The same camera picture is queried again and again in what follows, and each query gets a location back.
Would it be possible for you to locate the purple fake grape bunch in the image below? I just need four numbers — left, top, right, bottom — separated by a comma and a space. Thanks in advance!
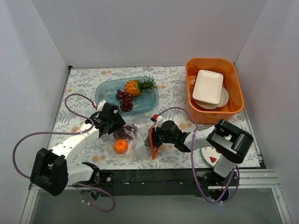
113, 124, 138, 140
116, 90, 134, 112

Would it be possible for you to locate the clear zip top bag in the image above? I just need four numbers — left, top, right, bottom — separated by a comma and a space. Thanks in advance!
107, 124, 152, 159

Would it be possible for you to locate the fake pineapple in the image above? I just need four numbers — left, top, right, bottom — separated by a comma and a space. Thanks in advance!
124, 78, 156, 97

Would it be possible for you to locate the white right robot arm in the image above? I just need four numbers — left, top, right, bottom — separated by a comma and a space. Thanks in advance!
144, 119, 254, 186

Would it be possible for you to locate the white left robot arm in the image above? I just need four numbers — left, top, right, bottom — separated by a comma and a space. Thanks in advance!
30, 100, 125, 196

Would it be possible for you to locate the fake orange fruit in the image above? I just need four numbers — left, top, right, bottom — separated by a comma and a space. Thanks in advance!
113, 139, 128, 154

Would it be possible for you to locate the teal transparent plastic tray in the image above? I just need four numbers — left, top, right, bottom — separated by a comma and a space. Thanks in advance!
95, 77, 159, 116

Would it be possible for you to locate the watermelon pattern round plate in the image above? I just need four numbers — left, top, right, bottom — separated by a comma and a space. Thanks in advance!
201, 147, 222, 167

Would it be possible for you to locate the white rectangular plate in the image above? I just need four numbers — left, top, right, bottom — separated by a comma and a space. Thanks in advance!
192, 70, 223, 104

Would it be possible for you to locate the orange plastic basket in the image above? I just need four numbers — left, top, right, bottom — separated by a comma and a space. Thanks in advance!
185, 58, 244, 124

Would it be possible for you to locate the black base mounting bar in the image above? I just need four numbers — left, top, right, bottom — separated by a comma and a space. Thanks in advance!
95, 168, 228, 197

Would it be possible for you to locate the cream round plate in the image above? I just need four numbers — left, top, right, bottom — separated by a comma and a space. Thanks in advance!
194, 87, 229, 110

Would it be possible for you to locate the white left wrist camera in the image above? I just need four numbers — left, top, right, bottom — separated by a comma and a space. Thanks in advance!
95, 100, 106, 111

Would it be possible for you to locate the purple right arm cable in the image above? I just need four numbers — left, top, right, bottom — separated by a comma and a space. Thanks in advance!
153, 106, 240, 204

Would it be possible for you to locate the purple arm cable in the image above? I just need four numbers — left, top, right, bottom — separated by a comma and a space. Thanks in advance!
13, 93, 116, 212
153, 106, 240, 204

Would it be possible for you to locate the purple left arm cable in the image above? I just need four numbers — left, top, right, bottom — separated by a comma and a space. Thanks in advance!
13, 93, 116, 212

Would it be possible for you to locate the aluminium frame rail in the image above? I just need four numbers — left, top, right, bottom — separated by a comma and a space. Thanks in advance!
228, 169, 293, 224

